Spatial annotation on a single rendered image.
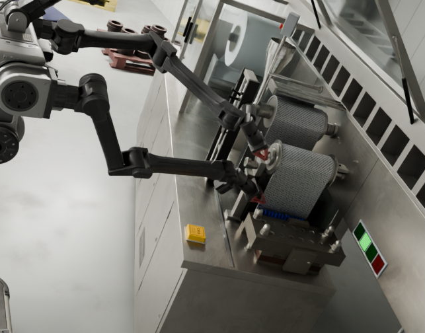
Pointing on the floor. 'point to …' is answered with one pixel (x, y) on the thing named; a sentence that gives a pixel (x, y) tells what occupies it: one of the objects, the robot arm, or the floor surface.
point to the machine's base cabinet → (166, 245)
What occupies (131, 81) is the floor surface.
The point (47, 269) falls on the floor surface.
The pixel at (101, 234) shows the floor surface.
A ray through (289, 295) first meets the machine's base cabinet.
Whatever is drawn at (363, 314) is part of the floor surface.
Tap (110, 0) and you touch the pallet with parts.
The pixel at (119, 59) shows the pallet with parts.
